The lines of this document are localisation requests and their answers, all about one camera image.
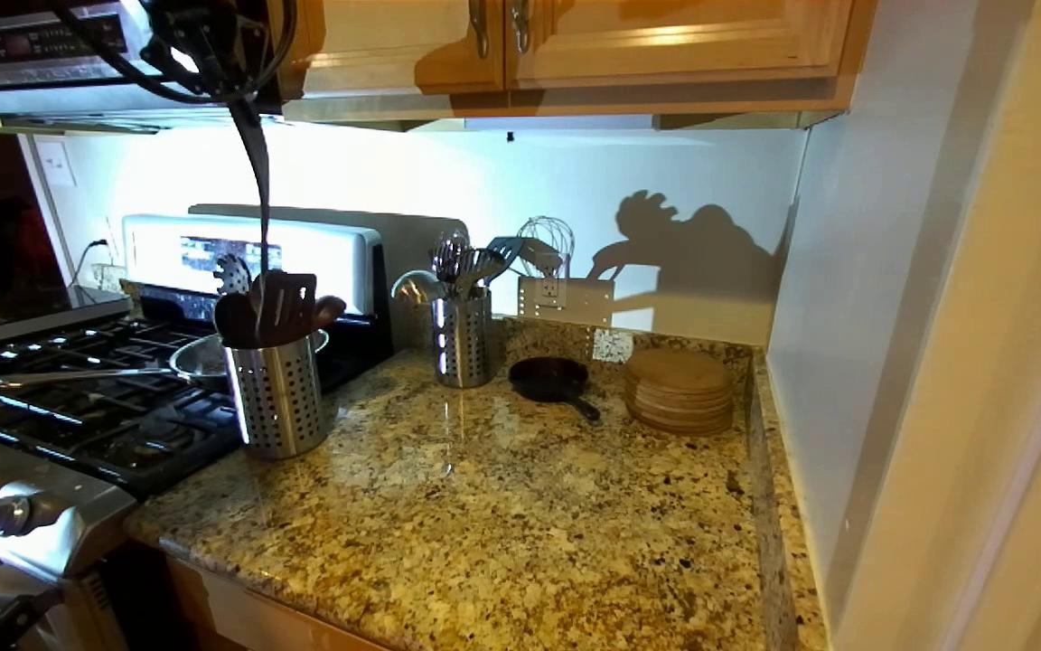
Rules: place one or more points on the stack of wooden coasters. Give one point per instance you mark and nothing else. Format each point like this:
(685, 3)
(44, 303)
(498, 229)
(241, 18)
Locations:
(678, 389)

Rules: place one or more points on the wooden upper cabinets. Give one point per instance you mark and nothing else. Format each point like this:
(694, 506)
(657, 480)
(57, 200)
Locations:
(488, 59)

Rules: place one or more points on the steel range hood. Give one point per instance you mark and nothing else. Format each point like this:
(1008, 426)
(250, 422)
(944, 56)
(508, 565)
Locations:
(140, 62)

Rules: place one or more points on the wire whisk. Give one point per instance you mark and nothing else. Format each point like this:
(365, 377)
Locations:
(547, 248)

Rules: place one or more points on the rear perforated steel utensil holder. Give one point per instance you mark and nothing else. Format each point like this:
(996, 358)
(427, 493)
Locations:
(461, 337)

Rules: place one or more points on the black slotted spatula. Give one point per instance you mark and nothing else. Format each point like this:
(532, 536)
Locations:
(287, 303)

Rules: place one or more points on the stainless steel gas stove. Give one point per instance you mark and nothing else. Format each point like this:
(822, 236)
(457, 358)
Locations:
(97, 422)

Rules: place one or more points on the wooden lower cabinet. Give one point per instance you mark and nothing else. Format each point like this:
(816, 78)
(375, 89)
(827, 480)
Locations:
(245, 619)

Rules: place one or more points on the small black cast iron skillet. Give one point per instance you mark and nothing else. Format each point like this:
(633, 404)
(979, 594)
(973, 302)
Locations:
(555, 381)

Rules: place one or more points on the glass pot lid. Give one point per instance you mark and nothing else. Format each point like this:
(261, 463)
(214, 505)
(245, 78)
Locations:
(202, 358)

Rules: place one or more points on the perforated steel utensil holder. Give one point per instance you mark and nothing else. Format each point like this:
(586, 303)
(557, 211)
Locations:
(461, 337)
(280, 395)

